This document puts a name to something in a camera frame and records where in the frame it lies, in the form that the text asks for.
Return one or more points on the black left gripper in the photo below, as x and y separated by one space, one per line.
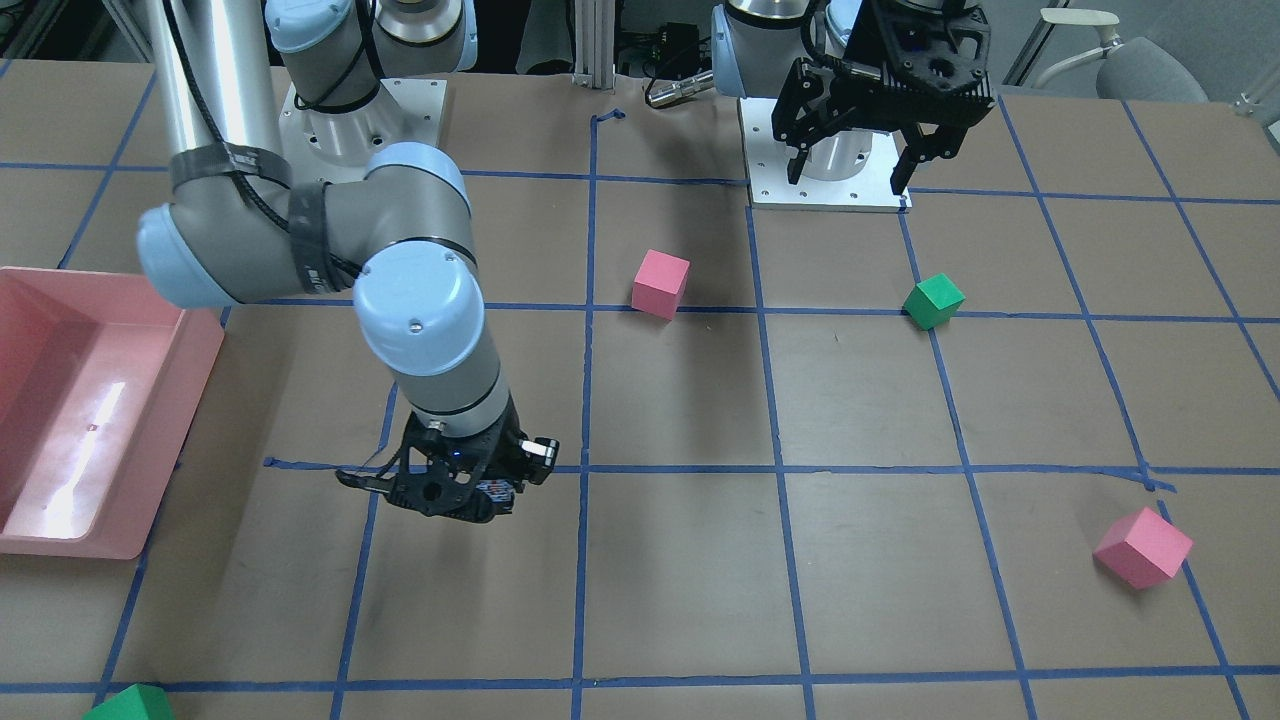
846 88

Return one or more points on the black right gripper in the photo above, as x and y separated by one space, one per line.
510 441

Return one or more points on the yellow push button switch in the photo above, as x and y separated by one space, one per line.
500 492

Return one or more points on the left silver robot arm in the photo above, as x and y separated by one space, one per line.
753 43

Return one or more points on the green cube near base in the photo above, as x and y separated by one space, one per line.
933 301

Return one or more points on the grey office chair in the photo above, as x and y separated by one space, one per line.
1135 69

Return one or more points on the pink cube near centre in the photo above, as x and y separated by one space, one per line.
659 284

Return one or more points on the pink cube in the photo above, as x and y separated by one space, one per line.
659 284
1143 549

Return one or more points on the pink plastic tray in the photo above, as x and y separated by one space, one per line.
101 380

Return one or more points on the green cube near tray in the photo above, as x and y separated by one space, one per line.
136 702

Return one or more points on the pink cube far side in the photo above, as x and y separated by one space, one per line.
1143 549

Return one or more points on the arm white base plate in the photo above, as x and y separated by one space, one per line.
336 148
849 172

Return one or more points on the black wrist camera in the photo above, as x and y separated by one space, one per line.
538 458

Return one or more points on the aluminium frame post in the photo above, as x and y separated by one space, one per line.
594 37

